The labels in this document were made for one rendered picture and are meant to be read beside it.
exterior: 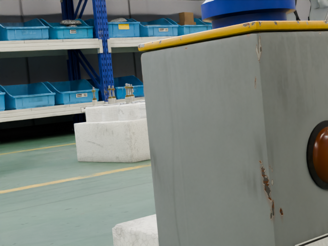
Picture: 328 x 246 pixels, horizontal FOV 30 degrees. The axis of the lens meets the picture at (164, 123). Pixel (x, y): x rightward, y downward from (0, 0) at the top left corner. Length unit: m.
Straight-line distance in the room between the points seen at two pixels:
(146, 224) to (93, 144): 2.27
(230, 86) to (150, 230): 0.30
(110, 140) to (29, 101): 2.33
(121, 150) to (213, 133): 2.41
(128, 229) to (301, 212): 0.31
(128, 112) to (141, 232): 2.15
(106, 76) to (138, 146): 2.71
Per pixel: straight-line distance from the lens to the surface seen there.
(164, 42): 0.26
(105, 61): 5.30
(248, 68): 0.22
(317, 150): 0.24
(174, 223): 0.27
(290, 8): 0.26
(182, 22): 6.09
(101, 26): 5.32
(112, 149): 2.70
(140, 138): 2.64
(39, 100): 5.01
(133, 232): 0.52
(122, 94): 5.39
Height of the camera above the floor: 0.29
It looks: 3 degrees down
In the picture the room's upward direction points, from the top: 5 degrees counter-clockwise
